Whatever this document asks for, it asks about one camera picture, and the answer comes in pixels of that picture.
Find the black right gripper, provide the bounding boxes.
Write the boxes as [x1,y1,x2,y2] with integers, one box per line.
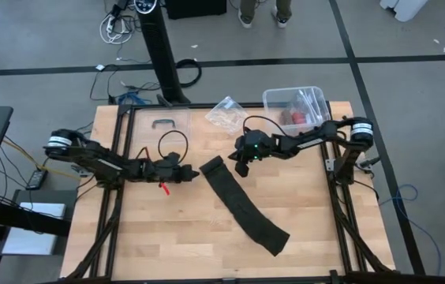
[228,130,275,178]

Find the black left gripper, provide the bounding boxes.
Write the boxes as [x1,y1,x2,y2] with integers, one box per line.
[143,151,200,185]

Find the clear plastic zip bag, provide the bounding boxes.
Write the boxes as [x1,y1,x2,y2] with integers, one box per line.
[204,95,249,136]

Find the black elastic bandage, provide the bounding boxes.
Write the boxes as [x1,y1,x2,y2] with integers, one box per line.
[199,155,291,257]

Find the clear lid with black handle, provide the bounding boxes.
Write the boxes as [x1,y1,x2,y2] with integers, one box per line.
[133,108,192,144]

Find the clear plastic storage box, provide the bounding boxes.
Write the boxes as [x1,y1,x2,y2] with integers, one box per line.
[262,85,332,139]

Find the white packets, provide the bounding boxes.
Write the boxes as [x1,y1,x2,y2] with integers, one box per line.
[295,89,325,122]

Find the black tower fan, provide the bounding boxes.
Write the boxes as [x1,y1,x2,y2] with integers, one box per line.
[133,0,192,106]

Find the person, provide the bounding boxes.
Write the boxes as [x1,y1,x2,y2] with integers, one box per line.
[237,0,293,29]

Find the black power adapter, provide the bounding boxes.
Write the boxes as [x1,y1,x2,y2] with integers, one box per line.
[26,168,49,191]

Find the black case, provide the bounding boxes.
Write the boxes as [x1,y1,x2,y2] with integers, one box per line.
[165,0,227,20]

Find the black equipment stand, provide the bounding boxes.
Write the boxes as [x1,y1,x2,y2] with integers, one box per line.
[0,189,80,284]

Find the white foam block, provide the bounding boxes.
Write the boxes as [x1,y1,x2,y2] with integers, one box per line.
[379,0,431,23]

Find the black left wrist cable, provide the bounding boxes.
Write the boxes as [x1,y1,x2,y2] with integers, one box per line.
[157,129,189,165]

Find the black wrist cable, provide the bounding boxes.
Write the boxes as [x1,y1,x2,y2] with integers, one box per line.
[242,115,287,138]
[157,129,189,165]

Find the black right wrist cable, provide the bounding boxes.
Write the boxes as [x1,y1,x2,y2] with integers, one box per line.
[242,115,287,138]

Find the black coiled cable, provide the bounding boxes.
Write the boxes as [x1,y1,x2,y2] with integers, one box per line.
[175,58,203,88]

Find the tangled blue cable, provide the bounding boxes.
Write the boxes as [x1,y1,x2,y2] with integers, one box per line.
[116,91,152,107]

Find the thin black floor cable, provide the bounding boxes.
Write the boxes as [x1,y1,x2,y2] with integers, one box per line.
[89,65,160,103]

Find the yellow cable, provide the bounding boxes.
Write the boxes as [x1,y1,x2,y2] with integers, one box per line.
[2,137,82,181]

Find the white cable bundle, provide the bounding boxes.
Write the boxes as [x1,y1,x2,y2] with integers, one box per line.
[99,13,135,45]

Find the long blue floor cable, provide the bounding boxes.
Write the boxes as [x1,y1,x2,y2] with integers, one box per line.
[378,183,443,277]

